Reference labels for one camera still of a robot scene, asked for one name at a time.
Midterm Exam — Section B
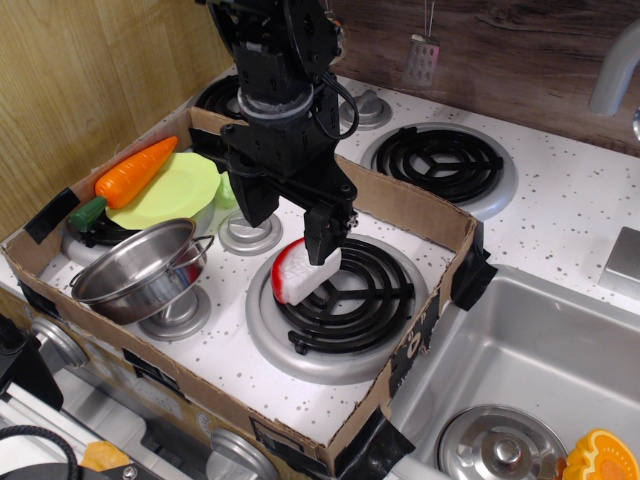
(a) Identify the silver left panel knob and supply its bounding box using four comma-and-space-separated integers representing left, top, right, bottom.
31, 317, 89, 374

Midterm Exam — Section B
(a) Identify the front right black burner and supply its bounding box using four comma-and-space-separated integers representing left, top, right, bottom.
245, 235, 430, 385

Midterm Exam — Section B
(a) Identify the cardboard fence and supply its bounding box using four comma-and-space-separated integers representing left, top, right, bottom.
0, 106, 499, 480

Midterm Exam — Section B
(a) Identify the hanging metal grater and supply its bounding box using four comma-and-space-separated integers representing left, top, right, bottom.
402, 34, 440, 87

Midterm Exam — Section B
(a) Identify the back right black burner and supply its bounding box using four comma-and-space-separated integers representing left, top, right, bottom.
360, 122, 518, 221

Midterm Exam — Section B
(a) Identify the black cable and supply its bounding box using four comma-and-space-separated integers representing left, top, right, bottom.
0, 424, 80, 480

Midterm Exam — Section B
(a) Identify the light green plastic plate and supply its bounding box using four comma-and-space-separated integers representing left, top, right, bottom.
106, 152, 221, 230

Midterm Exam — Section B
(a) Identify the back left black burner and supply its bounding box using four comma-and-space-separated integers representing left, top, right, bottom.
189, 74, 244, 120

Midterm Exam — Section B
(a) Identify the silver panel knob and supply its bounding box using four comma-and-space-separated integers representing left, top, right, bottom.
205, 428, 280, 480
31, 317, 89, 374

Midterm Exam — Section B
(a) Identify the black clamp device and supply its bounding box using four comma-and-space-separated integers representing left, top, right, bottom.
1, 315, 64, 411

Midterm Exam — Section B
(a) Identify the silver front panel knob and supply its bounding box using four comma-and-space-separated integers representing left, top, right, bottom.
205, 428, 280, 480

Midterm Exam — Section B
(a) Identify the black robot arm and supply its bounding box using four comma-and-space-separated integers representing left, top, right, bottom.
206, 1, 359, 266

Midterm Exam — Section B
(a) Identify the front left black burner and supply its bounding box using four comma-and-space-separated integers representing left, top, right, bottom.
62, 212, 138, 267

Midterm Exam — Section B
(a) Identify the light green toy broccoli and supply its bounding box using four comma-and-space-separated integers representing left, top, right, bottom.
214, 172, 238, 209

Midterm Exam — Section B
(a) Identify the black burner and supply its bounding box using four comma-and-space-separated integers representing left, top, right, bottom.
189, 74, 244, 120
245, 235, 430, 385
360, 122, 518, 221
62, 212, 138, 267

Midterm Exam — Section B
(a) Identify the red white toy cheese wedge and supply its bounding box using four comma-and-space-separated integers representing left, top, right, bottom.
271, 238, 342, 306

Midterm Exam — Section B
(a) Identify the orange toy carrot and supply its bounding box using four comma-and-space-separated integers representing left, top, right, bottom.
69, 136, 178, 232

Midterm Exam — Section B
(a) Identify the stainless steel pot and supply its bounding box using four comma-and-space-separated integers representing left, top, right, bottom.
70, 218, 215, 325

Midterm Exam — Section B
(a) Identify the stainless steel sink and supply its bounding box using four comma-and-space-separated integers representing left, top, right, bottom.
390, 265, 639, 479

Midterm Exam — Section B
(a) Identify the silver faucet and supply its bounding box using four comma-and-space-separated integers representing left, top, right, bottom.
589, 20, 639, 117

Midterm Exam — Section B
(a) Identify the silver knob under pot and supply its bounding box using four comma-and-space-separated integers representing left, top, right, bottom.
138, 286, 211, 342

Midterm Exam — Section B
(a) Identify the silver sink block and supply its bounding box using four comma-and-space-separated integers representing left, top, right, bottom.
598, 227, 640, 300

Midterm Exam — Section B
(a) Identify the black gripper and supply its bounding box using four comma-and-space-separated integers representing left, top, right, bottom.
220, 102, 357, 266

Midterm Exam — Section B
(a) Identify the steel pot lid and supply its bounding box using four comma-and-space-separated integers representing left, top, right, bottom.
435, 405, 568, 479

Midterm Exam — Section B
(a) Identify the silver knob back centre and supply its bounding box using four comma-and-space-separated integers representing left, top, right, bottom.
339, 89, 392, 131

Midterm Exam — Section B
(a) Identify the orange toy fruit half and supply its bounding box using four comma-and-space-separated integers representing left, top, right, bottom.
562, 429, 639, 480

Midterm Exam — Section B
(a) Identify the silver knob inside fence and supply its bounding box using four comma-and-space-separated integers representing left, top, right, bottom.
218, 211, 283, 256

